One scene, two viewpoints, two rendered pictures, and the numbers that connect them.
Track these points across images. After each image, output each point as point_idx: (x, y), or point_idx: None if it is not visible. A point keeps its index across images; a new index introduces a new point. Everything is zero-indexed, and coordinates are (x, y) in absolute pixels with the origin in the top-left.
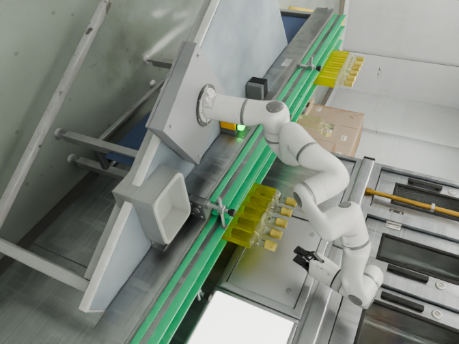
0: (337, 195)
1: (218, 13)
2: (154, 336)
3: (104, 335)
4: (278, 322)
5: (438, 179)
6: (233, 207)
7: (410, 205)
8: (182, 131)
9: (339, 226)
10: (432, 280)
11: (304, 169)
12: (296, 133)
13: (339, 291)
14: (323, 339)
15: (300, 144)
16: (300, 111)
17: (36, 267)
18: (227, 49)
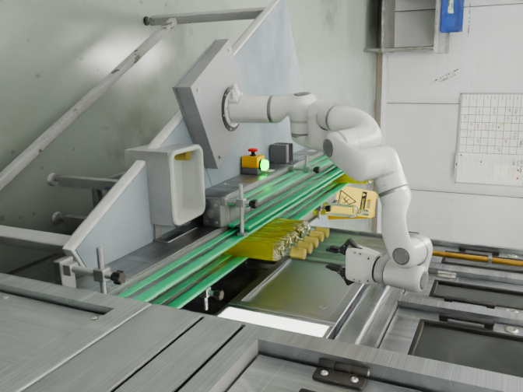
0: None
1: (248, 46)
2: (152, 289)
3: (86, 284)
4: (309, 326)
5: (493, 246)
6: (254, 222)
7: (465, 264)
8: (206, 108)
9: (373, 155)
10: (500, 309)
11: (337, 243)
12: (324, 102)
13: (383, 275)
14: (368, 344)
15: (328, 106)
16: (329, 195)
17: (11, 235)
18: (254, 89)
